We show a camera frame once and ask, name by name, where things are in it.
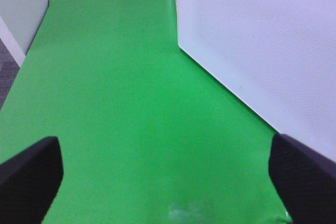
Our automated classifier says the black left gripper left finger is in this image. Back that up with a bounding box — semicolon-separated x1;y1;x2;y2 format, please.
1;136;64;223

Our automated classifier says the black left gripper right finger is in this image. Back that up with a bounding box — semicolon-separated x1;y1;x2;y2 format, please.
268;134;335;223

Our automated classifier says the white microwave door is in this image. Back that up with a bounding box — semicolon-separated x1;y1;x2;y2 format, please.
176;0;335;160

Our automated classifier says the green table cloth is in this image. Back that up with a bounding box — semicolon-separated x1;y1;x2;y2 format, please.
1;0;292;223

